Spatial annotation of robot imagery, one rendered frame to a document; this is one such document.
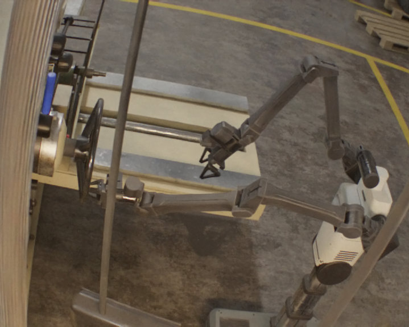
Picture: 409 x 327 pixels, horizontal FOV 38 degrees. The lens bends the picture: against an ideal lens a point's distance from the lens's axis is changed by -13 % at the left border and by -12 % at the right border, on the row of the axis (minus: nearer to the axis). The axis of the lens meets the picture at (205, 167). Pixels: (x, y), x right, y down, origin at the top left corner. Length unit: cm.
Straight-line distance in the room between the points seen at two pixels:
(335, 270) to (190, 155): 113
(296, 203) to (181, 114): 157
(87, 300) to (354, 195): 121
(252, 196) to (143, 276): 159
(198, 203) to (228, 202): 11
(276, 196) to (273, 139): 285
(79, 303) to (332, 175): 339
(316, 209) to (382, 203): 34
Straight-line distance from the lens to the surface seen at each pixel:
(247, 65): 585
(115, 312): 178
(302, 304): 284
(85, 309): 178
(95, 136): 207
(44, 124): 187
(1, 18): 178
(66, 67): 196
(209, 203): 224
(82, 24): 372
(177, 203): 229
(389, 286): 427
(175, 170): 317
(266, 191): 215
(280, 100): 239
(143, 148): 330
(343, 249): 250
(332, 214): 219
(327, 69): 233
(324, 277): 263
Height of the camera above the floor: 270
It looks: 37 degrees down
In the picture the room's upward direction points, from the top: 19 degrees clockwise
